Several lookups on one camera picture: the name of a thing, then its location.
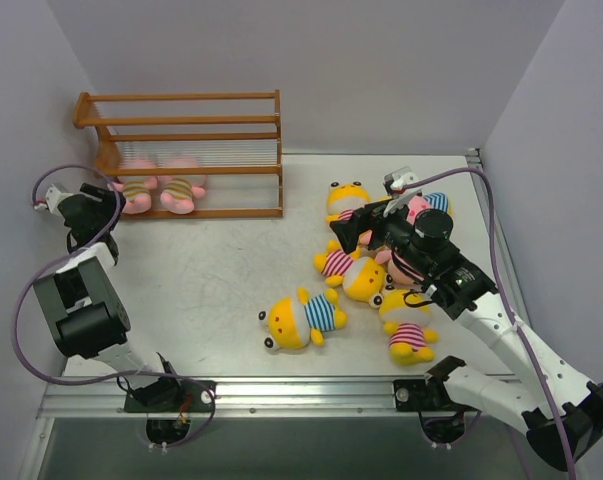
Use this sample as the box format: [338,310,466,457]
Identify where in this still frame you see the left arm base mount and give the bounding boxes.
[123,377,216,413]

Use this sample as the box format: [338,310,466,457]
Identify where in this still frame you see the yellow plush red stripes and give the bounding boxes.
[313,240,388,309]
[325,181,370,228]
[378,286,438,367]

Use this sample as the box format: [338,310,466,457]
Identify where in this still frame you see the yellow plush red stripes middle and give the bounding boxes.
[313,240,388,309]

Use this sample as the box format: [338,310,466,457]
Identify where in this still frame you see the yellow plush red stripes front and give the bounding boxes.
[378,286,438,367]

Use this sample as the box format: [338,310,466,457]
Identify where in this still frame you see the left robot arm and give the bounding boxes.
[33,183,183,411]

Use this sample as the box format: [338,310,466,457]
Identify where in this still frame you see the yellow plush red stripes top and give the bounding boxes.
[325,181,370,228]

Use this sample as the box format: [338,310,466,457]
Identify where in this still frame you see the wooden three-tier shelf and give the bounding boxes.
[72,90,284,219]

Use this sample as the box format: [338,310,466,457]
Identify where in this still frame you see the pink plush orange stripes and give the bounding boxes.
[374,248,423,286]
[114,157,158,215]

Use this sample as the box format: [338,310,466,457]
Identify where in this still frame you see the pink plush face-down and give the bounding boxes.
[158,173,207,215]

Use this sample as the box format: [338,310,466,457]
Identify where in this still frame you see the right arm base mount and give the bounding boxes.
[392,379,432,413]

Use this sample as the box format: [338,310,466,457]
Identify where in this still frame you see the pink plush blue stripes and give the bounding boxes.
[406,192,452,225]

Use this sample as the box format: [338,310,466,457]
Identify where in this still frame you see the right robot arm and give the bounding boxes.
[330,201,603,473]

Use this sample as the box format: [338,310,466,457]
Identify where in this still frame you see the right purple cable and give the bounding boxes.
[398,167,580,480]

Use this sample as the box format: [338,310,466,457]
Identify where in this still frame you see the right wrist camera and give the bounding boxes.
[383,166,419,199]

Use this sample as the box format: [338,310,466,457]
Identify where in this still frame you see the aluminium front rail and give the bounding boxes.
[38,374,527,419]

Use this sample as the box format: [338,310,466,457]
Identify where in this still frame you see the yellow plush blue stripes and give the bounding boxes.
[257,287,348,352]

